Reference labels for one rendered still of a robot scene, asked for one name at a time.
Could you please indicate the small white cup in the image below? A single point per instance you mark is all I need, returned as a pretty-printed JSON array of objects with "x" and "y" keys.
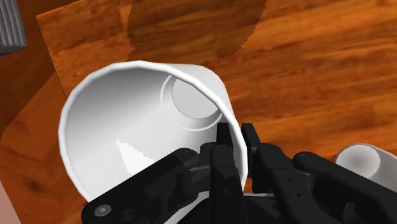
[{"x": 366, "y": 161}]

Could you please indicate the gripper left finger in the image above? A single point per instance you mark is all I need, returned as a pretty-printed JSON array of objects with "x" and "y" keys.
[{"x": 221, "y": 173}]

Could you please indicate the large white cup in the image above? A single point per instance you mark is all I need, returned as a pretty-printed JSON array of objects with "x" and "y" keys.
[{"x": 124, "y": 124}]

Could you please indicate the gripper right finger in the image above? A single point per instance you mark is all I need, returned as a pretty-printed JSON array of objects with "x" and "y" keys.
[{"x": 288, "y": 176}]

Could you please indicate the grey ribbed block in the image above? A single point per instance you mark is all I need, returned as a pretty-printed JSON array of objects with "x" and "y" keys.
[{"x": 10, "y": 28}]

